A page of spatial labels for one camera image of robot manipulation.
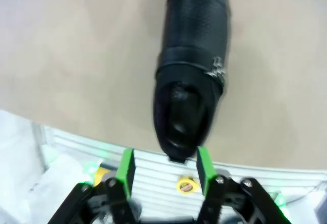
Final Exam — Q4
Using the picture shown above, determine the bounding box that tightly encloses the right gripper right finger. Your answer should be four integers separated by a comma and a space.
195, 146, 292, 224

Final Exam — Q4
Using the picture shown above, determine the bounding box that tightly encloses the yellow emergency stop box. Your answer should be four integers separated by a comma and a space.
96, 166, 111, 186

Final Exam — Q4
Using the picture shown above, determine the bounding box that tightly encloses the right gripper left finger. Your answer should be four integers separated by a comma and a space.
48, 148, 143, 224

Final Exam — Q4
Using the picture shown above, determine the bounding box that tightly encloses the black buckle-strap leather shoe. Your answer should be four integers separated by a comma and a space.
153, 0, 230, 162

